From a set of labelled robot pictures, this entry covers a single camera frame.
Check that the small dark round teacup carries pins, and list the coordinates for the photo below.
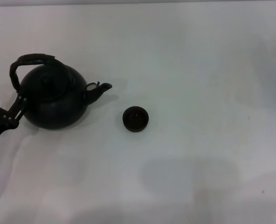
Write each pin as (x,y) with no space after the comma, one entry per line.
(135,119)

